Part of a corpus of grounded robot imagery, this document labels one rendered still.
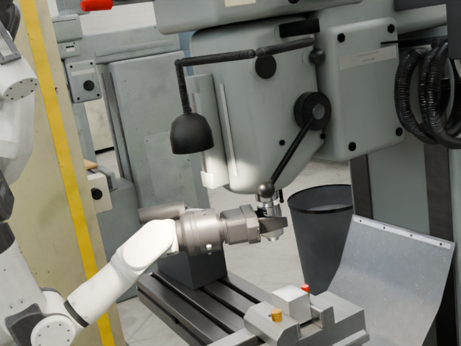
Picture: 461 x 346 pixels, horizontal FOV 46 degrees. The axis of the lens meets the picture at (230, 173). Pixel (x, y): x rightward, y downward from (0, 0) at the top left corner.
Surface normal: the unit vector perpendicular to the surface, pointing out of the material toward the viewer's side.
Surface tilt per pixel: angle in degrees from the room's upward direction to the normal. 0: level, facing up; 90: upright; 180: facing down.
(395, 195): 90
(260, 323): 40
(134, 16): 90
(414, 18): 90
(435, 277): 63
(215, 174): 90
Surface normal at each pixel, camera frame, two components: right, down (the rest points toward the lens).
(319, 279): -0.61, 0.35
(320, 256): -0.43, 0.35
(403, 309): -0.70, -0.49
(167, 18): -0.84, 0.25
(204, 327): -0.15, -0.96
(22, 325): 0.46, 0.27
